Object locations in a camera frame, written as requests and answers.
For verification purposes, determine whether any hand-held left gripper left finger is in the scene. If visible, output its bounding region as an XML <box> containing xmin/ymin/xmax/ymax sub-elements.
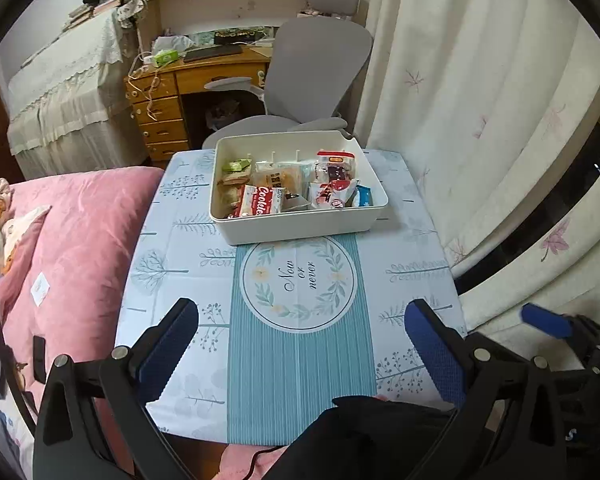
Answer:
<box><xmin>32</xmin><ymin>297</ymin><xmax>201</xmax><ymax>480</ymax></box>

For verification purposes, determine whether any white plastic storage bin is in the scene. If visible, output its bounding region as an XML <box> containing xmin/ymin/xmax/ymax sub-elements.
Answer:
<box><xmin>209</xmin><ymin>130</ymin><xmax>388</xmax><ymax>247</ymax></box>

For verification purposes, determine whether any black patterned box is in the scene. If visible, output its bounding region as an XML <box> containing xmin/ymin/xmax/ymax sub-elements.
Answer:
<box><xmin>214</xmin><ymin>27</ymin><xmax>271</xmax><ymax>46</ymax></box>

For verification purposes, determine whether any clear packet with black label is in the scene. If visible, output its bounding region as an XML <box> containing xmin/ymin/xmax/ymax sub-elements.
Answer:
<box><xmin>252</xmin><ymin>162</ymin><xmax>301</xmax><ymax>195</ymax></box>

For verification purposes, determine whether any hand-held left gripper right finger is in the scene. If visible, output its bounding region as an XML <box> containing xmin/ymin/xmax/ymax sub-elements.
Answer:
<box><xmin>405</xmin><ymin>298</ymin><xmax>566</xmax><ymax>480</ymax></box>

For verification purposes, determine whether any white lace cloth cover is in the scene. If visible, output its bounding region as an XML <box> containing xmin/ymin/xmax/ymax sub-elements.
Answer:
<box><xmin>6</xmin><ymin>7</ymin><xmax>153</xmax><ymax>181</ymax></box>

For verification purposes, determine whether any floral cloth bag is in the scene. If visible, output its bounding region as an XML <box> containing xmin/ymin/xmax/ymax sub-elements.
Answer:
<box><xmin>115</xmin><ymin>0</ymin><xmax>148</xmax><ymax>28</ymax></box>

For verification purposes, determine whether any black rectangular object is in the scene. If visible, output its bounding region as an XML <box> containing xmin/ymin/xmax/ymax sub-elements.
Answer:
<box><xmin>32</xmin><ymin>335</ymin><xmax>48</xmax><ymax>383</ymax></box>

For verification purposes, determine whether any white cable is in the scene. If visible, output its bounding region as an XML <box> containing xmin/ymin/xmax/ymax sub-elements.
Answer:
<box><xmin>127</xmin><ymin>52</ymin><xmax>163</xmax><ymax>121</ymax></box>

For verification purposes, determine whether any red cookie packet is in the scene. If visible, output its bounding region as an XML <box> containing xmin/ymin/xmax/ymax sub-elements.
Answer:
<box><xmin>237</xmin><ymin>185</ymin><xmax>286</xmax><ymax>218</ymax></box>

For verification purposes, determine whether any orange white snack packet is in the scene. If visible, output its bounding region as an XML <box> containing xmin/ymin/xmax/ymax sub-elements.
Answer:
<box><xmin>307</xmin><ymin>180</ymin><xmax>358</xmax><ymax>210</ymax></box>

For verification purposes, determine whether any wooden desk with drawers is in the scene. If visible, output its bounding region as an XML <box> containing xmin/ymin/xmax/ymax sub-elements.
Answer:
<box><xmin>124</xmin><ymin>42</ymin><xmax>276</xmax><ymax>163</ymax></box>

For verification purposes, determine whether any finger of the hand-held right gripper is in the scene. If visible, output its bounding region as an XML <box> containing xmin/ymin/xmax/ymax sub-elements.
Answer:
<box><xmin>521</xmin><ymin>302</ymin><xmax>600</xmax><ymax>376</ymax></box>

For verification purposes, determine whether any wooden bookshelf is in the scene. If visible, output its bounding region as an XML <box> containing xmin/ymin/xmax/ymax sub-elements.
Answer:
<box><xmin>130</xmin><ymin>0</ymin><xmax>361</xmax><ymax>48</ymax></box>

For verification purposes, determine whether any grey office chair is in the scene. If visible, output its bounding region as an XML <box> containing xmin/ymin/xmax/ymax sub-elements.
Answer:
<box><xmin>201</xmin><ymin>0</ymin><xmax>373</xmax><ymax>151</ymax></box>

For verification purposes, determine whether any beige biscuit pack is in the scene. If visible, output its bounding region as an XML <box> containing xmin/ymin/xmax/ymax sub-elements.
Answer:
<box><xmin>219</xmin><ymin>171</ymin><xmax>255</xmax><ymax>188</ymax></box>

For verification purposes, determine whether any pink blanket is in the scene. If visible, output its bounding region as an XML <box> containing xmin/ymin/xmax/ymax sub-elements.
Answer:
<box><xmin>0</xmin><ymin>165</ymin><xmax>166</xmax><ymax>480</ymax></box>

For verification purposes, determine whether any person's black clothing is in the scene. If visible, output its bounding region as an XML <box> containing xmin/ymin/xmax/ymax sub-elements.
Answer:
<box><xmin>280</xmin><ymin>395</ymin><xmax>461</xmax><ymax>480</ymax></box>

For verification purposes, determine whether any stack of books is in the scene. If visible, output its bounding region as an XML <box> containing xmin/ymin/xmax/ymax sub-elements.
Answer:
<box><xmin>67</xmin><ymin>0</ymin><xmax>121</xmax><ymax>28</ymax></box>

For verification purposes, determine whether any white crumpled bag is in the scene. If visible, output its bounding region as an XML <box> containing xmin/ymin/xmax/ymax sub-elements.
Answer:
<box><xmin>155</xmin><ymin>35</ymin><xmax>196</xmax><ymax>53</ymax></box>

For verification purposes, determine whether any black keyboard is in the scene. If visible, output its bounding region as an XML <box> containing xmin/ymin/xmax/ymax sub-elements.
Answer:
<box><xmin>182</xmin><ymin>45</ymin><xmax>243</xmax><ymax>63</ymax></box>

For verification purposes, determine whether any white paper tag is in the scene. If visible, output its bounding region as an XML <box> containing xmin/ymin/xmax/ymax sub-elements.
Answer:
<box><xmin>30</xmin><ymin>272</ymin><xmax>51</xmax><ymax>306</ymax></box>

